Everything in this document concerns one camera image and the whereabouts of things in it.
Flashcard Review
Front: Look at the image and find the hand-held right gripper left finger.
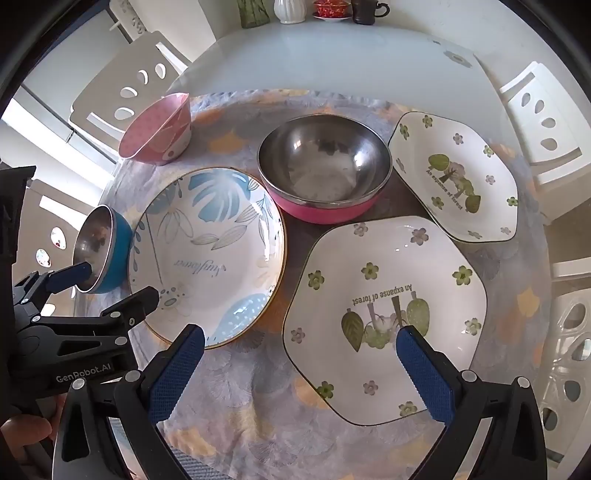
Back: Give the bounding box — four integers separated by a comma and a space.
51, 323, 206, 480

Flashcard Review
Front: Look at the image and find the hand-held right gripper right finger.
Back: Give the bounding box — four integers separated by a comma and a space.
394, 325, 561, 480

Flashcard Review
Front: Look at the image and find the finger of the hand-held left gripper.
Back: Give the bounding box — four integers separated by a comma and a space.
14, 261, 93, 303
99, 286, 160, 330

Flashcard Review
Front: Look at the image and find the blue steel bowl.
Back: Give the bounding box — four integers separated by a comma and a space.
74, 205, 134, 295

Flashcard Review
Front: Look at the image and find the round blue leaf plate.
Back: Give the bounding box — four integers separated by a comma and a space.
128, 167, 287, 349

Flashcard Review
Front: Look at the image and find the large hexagonal flower plate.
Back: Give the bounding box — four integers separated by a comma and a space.
283, 218, 489, 426

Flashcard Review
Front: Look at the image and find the small hexagonal flower plate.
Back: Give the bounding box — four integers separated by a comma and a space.
387, 112, 519, 244

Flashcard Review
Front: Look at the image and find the pink steel bowl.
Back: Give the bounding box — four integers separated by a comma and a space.
257, 114, 393, 225

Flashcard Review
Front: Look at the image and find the person's left hand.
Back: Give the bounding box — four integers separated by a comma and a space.
0, 413, 52, 459

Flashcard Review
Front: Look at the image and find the white dining chair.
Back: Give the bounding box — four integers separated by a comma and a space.
499, 61, 591, 222
18, 178, 100, 319
69, 30, 195, 139
536, 263, 591, 462

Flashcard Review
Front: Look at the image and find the floral grey tablecloth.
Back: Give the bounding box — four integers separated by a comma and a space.
74, 89, 555, 480

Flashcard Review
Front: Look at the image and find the blue waffle table mat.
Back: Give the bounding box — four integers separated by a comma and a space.
166, 443, 218, 480

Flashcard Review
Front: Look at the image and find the green glass vase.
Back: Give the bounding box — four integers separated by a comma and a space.
237, 0, 271, 29

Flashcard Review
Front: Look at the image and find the white ribbed vase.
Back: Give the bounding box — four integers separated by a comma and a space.
273, 0, 305, 25

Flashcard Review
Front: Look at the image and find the dark brown mug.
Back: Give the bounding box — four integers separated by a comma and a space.
352, 0, 391, 26

